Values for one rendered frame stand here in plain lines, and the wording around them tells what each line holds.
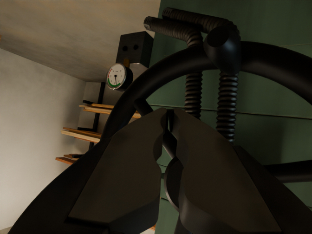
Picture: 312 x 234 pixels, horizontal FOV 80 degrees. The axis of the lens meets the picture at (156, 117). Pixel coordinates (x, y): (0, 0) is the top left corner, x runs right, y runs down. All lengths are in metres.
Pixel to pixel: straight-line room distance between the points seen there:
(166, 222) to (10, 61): 3.44
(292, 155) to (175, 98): 0.23
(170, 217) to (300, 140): 0.23
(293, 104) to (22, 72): 3.56
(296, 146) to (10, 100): 3.52
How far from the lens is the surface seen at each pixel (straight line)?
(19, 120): 3.67
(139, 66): 0.48
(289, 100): 0.38
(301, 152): 0.37
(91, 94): 4.18
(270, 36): 0.41
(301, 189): 0.37
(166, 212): 0.32
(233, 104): 0.25
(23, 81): 3.66
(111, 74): 0.46
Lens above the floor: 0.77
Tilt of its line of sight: 4 degrees down
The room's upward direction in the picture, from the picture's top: 170 degrees counter-clockwise
